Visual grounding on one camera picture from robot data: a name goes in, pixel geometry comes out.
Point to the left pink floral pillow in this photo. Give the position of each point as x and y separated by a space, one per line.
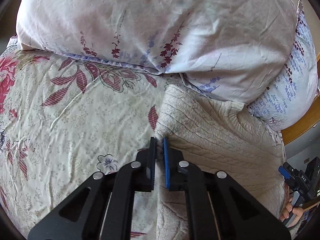
227 49

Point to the beige cable knit sweater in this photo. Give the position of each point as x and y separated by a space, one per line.
222 136

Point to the right blue floral pillow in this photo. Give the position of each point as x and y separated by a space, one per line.
291 93

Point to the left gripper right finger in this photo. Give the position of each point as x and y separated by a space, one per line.
217 206

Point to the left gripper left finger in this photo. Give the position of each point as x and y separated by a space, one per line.
101 207

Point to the person right hand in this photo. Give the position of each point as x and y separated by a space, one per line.
288 208

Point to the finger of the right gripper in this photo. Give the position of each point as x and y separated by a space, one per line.
284 173
289 168

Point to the wooden headboard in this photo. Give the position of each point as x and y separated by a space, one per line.
306 121

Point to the floral bed quilt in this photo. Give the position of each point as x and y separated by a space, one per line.
62 120

